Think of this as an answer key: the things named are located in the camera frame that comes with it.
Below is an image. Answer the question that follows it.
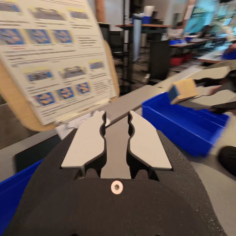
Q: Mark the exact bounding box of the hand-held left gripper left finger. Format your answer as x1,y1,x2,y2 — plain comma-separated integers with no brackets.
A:
60,111,107,178

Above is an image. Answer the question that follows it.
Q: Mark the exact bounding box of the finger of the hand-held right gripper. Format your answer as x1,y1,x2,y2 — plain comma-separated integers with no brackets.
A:
184,65,232,80
177,90,236,111

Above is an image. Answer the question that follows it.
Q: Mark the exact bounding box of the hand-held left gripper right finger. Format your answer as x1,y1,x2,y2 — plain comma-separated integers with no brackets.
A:
127,110,173,178

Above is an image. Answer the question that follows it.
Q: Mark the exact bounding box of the blue-striped wooden cube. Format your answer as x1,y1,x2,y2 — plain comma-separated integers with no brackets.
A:
168,78,202,105

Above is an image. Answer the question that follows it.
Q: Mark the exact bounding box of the blue plastic bin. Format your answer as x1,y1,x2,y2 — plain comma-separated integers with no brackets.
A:
0,159,44,236
142,92,230,158

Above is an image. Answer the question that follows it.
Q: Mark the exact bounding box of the red storage bin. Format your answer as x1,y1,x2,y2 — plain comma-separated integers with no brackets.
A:
170,55,185,66

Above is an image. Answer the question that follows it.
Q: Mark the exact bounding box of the black chair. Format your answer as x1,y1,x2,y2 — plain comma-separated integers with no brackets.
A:
149,40,171,85

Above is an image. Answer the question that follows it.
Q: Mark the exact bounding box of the teal monitor screen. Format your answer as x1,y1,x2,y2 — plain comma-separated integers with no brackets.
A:
184,4,217,36

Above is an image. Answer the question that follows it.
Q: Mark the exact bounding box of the black round object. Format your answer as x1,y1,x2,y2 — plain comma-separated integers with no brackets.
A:
218,146,236,176

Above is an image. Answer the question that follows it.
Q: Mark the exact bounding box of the wooden high table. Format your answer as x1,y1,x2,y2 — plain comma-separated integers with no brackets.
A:
116,23,172,34

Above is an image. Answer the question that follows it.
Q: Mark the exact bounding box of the pale blue hanging strip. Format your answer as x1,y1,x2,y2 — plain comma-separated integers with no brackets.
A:
132,13,145,62

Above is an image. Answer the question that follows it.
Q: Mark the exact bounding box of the instruction sheet on wooden board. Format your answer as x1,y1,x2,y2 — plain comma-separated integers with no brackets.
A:
0,0,121,132

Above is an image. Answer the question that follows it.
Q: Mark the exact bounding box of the black pole stand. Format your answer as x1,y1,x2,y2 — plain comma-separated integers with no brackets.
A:
120,0,134,93

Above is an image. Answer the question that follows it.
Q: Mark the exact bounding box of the printed instruction sheet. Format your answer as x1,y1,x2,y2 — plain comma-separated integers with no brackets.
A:
0,0,115,126

